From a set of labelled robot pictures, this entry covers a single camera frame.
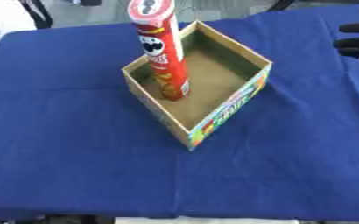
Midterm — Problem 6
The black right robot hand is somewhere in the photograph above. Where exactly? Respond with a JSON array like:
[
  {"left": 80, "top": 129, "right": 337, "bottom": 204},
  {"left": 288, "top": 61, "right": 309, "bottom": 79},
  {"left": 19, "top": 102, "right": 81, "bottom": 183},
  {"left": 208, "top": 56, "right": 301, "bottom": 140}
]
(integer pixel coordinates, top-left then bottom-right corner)
[{"left": 331, "top": 3, "right": 359, "bottom": 71}]

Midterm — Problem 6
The open tan cardboard box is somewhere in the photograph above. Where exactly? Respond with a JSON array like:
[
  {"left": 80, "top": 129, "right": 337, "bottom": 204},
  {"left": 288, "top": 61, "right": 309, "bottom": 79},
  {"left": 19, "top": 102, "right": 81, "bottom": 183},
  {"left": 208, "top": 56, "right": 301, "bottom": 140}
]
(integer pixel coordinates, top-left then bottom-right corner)
[{"left": 119, "top": 19, "right": 275, "bottom": 151}]

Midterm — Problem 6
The red cylindrical chip can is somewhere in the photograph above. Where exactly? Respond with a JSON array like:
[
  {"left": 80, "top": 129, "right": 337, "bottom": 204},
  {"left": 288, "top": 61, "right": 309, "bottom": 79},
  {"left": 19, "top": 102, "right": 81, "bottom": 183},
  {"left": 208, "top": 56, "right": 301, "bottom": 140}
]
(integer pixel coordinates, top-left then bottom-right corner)
[{"left": 125, "top": 0, "right": 192, "bottom": 102}]

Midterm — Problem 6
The black chair frame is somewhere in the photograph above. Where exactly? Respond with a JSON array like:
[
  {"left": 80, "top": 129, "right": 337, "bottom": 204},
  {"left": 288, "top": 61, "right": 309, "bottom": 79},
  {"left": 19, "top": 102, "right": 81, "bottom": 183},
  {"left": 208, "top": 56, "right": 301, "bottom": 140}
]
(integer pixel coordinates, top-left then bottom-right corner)
[{"left": 17, "top": 0, "right": 56, "bottom": 30}]

